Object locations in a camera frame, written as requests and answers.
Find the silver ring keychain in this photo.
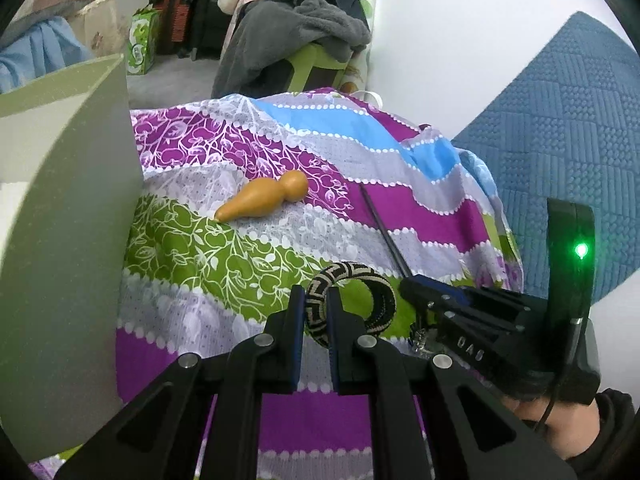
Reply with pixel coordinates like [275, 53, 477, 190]
[409, 322, 437, 359]

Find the patterned woven bangle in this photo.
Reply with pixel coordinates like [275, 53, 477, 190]
[305, 261, 397, 348]

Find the orange gourd pendant necklace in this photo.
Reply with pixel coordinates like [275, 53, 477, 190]
[214, 169, 417, 281]

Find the right hand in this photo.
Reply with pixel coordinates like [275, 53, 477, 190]
[501, 396, 600, 460]

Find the colourful striped floral quilt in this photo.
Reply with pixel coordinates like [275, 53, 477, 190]
[29, 86, 526, 480]

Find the small blue textured cushion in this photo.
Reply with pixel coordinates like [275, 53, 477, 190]
[452, 12, 639, 299]

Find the open green cardboard box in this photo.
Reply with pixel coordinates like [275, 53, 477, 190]
[1, 55, 142, 462]

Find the green stool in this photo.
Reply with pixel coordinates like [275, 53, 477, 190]
[286, 44, 347, 92]

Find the grey blanket on stool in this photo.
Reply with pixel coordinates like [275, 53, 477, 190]
[212, 0, 371, 99]

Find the green printed shopping bag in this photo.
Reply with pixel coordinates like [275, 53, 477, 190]
[126, 6, 160, 76]

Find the red suitcase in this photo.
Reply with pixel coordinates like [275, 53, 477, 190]
[150, 0, 193, 55]

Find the light blue bed sheet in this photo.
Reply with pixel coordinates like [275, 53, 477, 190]
[0, 16, 93, 93]

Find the pink cream pillow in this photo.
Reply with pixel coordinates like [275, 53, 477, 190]
[1, 0, 93, 49]

